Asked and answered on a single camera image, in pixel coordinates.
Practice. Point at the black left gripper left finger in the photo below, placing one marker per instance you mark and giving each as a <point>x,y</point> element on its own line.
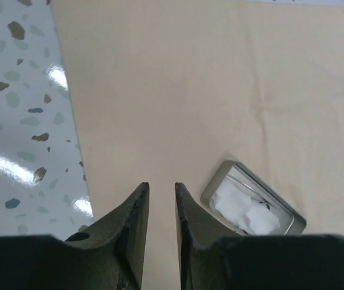
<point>109,254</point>

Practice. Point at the white gauze pad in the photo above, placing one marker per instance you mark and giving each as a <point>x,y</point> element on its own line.
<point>258,220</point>
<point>230,201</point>

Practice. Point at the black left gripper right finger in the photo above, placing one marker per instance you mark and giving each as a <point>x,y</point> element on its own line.
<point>198,233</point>

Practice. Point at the steel instrument tray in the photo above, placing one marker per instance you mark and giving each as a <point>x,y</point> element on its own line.
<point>291,222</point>

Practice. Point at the beige cloth mat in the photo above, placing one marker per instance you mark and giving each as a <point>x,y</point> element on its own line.
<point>165,91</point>

